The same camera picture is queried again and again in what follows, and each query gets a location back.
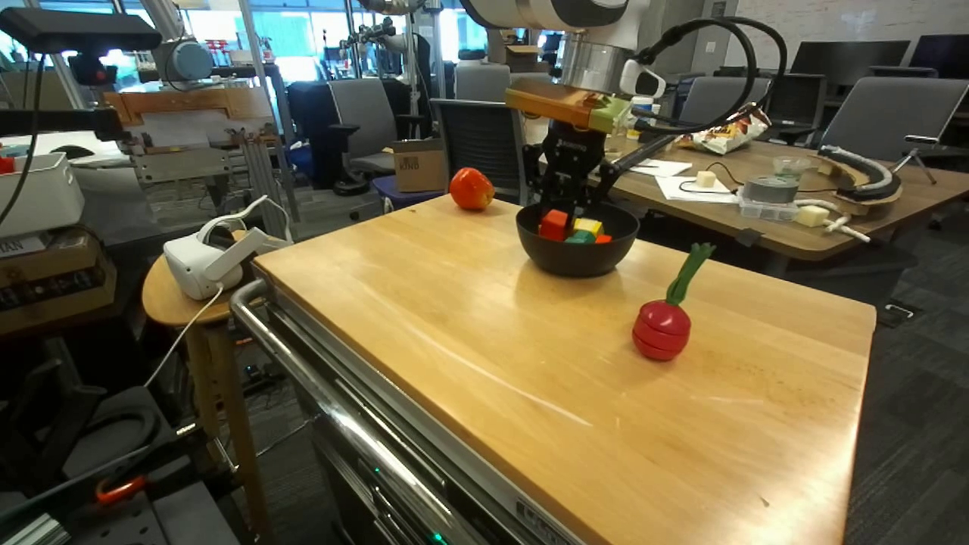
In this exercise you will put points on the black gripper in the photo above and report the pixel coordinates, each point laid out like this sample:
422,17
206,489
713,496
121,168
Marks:
578,156

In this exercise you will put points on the yellow wooden block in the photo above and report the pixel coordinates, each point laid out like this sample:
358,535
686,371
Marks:
588,225

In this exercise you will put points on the orange wooden block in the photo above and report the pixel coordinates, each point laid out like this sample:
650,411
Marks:
605,242

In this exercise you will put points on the red toy radish green leaves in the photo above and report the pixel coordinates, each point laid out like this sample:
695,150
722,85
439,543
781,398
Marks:
662,331

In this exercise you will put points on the black bowl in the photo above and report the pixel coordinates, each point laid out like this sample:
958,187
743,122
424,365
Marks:
580,258

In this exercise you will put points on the large green wooden block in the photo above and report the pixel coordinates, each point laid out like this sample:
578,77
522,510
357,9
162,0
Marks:
580,237

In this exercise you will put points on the long black keyboard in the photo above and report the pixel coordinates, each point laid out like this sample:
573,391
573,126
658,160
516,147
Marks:
654,147

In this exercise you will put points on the white paper sheet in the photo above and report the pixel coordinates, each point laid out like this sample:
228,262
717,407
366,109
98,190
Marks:
662,168
697,193

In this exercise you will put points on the dark office chair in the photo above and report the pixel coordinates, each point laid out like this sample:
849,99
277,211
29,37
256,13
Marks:
486,138

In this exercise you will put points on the cardboard box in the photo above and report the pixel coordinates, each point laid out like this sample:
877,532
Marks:
420,168

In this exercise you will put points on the chips bag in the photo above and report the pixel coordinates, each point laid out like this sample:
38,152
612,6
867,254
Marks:
729,132

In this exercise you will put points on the white power adapter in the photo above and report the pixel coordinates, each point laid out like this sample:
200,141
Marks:
814,215

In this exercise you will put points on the brown wooden desk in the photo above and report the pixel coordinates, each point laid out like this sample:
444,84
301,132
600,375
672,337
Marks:
867,200

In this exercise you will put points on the curved white black device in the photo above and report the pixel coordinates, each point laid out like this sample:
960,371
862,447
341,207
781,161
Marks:
867,176

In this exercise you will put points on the black monitor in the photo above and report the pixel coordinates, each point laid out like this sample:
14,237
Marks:
942,56
849,60

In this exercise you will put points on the grey metal tool cart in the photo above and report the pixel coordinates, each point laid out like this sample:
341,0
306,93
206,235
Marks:
404,474

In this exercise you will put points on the white VR headset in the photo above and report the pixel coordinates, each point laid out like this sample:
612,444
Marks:
206,258

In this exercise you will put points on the round wooden stool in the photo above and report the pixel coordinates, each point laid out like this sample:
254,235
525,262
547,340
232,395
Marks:
176,305

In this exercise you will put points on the black flat panel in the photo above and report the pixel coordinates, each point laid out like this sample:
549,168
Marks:
80,28

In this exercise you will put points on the white printer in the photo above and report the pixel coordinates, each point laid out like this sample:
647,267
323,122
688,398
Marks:
36,198

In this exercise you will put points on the wrist camera with beige mount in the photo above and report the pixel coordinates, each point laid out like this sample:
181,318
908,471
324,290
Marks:
564,107

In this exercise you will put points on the black metal stand frame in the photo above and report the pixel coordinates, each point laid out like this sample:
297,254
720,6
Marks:
63,424

